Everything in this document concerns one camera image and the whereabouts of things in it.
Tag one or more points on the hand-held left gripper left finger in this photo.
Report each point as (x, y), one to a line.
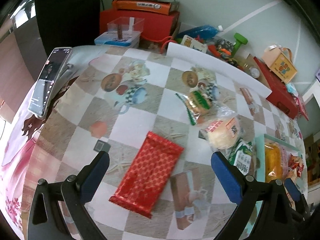
(95, 171)

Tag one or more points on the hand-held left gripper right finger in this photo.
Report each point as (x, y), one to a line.
(226, 177)

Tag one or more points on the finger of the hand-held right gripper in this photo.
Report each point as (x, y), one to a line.
(291, 190)

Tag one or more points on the red cartoon snack packet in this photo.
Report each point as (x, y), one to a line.
(295, 165)

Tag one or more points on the yellow translucent snack packet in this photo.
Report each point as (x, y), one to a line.
(272, 160)

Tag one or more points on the light teal tray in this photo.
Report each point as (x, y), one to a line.
(260, 155)

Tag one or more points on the red patterned snack packet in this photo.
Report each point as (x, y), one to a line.
(150, 172)

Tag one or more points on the small grey square sticker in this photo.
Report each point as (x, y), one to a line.
(101, 146)

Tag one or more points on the green white snack packet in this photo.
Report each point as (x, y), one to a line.
(241, 156)

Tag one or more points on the wooden shelf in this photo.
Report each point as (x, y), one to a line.
(313, 160)

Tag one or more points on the clear packet with white bun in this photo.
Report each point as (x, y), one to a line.
(222, 133)

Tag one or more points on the clear green-edged cookie packet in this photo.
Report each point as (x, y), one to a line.
(197, 103)

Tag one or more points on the flat red box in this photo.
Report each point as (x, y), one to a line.
(277, 92)

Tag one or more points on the printed checkered tablecloth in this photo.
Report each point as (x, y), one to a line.
(150, 85)

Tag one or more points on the smartphone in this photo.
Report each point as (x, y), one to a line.
(48, 80)

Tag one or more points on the small yellow cardboard box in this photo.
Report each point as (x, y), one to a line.
(282, 66)

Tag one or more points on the pile of colourful toys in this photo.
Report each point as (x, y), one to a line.
(223, 50)

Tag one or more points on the green dumbbell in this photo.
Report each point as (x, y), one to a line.
(240, 41)

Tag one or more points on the playing card box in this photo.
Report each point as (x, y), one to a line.
(193, 43)

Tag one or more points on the blue plastic bottle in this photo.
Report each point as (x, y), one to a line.
(203, 31)

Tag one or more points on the black chair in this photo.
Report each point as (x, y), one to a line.
(67, 17)

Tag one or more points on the large red box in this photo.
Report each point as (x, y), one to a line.
(160, 26)

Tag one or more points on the orange box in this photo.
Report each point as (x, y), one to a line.
(145, 6)

